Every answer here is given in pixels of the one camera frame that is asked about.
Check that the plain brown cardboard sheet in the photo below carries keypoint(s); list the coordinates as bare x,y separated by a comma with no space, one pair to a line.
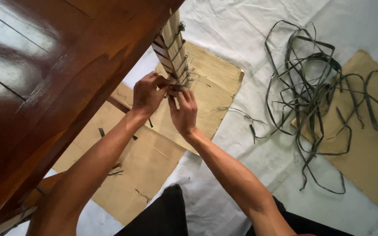
366,137

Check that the person's left hand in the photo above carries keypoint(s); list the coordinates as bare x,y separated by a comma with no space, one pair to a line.
148,96

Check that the glossy brown wooden table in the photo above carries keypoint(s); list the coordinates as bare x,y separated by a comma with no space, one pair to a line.
44,82

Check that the white floor sheet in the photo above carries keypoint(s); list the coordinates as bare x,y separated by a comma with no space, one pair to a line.
258,170

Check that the person's black trousers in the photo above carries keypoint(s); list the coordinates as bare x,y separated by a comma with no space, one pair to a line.
166,216

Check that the person's right hand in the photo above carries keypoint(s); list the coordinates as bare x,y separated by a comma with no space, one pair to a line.
185,114

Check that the ribbed corrugated cardboard sheet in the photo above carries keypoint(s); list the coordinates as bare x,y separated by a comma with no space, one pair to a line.
215,82

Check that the flat torn cardboard sheet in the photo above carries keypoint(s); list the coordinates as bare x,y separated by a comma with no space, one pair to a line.
139,164

